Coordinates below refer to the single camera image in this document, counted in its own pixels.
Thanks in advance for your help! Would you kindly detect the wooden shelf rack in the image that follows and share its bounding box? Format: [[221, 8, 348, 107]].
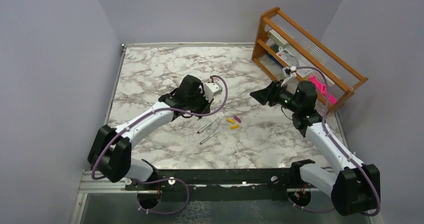
[[252, 7, 368, 114]]

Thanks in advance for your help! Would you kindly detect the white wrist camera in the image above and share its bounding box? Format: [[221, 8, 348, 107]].
[[203, 82, 223, 102], [281, 66, 297, 87]]

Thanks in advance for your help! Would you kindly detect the yellow pen cap upper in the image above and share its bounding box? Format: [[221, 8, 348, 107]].
[[226, 118, 235, 124]]

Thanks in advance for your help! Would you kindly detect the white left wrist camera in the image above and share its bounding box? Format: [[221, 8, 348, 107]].
[[203, 82, 223, 102]]

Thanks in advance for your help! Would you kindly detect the purple pen cap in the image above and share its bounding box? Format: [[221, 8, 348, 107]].
[[234, 116, 242, 123]]

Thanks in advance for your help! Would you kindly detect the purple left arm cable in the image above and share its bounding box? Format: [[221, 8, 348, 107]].
[[91, 75, 229, 215]]

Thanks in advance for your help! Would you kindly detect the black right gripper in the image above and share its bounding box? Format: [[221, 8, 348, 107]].
[[250, 79, 301, 113]]

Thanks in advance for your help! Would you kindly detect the aluminium frame rail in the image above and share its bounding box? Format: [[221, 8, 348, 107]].
[[78, 171, 126, 194]]

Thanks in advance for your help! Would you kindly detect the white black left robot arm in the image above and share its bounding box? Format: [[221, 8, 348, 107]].
[[87, 75, 223, 189]]

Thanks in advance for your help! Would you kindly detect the white green box on shelf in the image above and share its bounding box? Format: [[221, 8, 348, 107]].
[[267, 29, 289, 48]]

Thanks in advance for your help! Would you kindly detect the pink tool on shelf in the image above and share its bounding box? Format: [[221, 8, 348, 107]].
[[309, 76, 337, 105]]

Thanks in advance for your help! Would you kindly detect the silver pen middle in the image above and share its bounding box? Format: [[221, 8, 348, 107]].
[[197, 117, 218, 134]]

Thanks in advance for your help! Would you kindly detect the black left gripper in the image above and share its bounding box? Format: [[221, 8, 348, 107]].
[[187, 88, 214, 119]]

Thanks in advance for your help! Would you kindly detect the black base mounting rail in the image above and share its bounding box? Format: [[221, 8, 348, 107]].
[[125, 168, 315, 202]]

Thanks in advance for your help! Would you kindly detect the white device on shelf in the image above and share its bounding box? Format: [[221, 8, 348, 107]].
[[277, 47, 313, 78]]

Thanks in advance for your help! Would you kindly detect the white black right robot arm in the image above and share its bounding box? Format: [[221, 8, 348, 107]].
[[250, 81, 381, 216]]

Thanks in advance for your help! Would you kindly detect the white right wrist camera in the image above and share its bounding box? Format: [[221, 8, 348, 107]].
[[281, 66, 297, 87]]

